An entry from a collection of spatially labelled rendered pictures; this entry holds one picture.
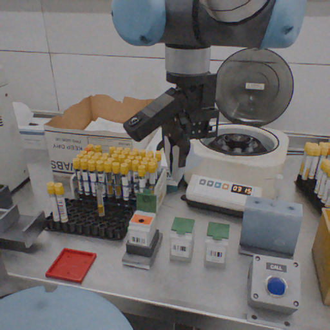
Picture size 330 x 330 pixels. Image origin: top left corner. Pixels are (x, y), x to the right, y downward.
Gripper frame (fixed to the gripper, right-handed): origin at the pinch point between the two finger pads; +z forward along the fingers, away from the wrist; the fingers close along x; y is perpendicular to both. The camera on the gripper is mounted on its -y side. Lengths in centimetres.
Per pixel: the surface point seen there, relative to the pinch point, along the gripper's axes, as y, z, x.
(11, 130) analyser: -27.2, -1.8, 32.9
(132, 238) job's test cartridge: -10.7, 8.0, -5.1
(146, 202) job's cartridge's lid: -6.5, 2.9, -2.1
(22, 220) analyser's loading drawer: -28.6, 8.9, 10.3
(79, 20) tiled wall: -2, -23, 63
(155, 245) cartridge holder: -6.5, 10.5, -5.8
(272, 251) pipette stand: 13.6, 11.4, -15.7
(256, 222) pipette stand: 10.9, 5.6, -13.0
